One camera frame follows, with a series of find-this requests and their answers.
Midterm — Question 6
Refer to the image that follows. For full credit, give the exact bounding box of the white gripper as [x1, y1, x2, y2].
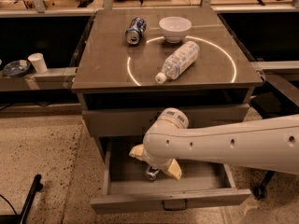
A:
[129, 145, 182, 181]

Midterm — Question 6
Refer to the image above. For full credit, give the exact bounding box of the redbull can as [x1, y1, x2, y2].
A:
[145, 165, 160, 181]

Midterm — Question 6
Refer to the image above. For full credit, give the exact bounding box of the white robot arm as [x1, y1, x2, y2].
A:
[130, 108, 299, 180]

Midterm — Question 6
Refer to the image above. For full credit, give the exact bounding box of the grey open middle drawer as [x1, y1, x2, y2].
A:
[91, 136, 250, 214]

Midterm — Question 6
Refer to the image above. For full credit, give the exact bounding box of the grey upper drawer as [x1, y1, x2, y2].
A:
[82, 105, 249, 137]

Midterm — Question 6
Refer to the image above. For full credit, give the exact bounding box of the grey drawer cabinet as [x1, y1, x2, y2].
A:
[71, 6, 263, 161]

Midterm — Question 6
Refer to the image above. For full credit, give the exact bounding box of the blue soda can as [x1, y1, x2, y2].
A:
[125, 17, 147, 45]

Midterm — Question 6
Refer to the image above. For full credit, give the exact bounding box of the clear plastic water bottle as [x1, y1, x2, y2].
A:
[155, 41, 200, 84]

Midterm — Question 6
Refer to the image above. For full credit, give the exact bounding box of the black stand foot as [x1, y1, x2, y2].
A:
[0, 175, 43, 224]

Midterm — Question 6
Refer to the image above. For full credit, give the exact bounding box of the black office chair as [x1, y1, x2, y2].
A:
[250, 74, 299, 201]

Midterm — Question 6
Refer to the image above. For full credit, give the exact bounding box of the white bowl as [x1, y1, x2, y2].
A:
[159, 17, 192, 43]

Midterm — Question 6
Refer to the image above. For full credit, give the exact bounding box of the white paper cup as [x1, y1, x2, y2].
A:
[28, 53, 48, 74]

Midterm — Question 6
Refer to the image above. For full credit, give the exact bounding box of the dark round plate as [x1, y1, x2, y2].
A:
[3, 60, 31, 77]

